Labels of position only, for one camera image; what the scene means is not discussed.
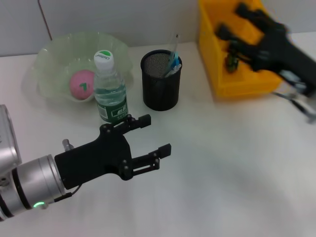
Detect pink toy peach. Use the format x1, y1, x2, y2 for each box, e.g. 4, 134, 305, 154
69, 70, 96, 100

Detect silver left gripper cable plug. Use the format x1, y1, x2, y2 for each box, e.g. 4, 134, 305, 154
62, 139, 75, 151

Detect grey white ballpoint pen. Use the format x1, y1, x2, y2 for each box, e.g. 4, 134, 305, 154
164, 63, 183, 79

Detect translucent green fruit bowl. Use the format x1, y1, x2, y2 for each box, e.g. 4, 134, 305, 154
23, 31, 134, 104

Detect blue scissors with sheath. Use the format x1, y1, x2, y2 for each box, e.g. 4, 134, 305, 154
167, 50, 180, 75

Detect thin black left gripper cable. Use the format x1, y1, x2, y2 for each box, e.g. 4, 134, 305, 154
54, 183, 82, 202

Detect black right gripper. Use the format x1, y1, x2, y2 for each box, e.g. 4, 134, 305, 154
215, 1, 316, 97

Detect thin right gripper cable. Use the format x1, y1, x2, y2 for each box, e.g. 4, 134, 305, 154
273, 90, 309, 117

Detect clear bottle with green label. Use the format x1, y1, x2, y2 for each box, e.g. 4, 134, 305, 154
93, 50, 130, 126

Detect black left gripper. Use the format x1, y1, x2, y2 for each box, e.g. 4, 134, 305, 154
54, 113, 173, 190

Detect yellow plastic storage bin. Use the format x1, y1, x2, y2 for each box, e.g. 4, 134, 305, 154
198, 0, 283, 99

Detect small green toy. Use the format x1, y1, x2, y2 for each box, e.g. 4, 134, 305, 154
226, 53, 240, 73

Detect black mesh pen cup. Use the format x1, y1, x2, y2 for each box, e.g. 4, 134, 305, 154
140, 49, 183, 112

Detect transparent plastic ruler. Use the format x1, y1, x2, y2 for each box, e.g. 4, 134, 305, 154
170, 33, 181, 56

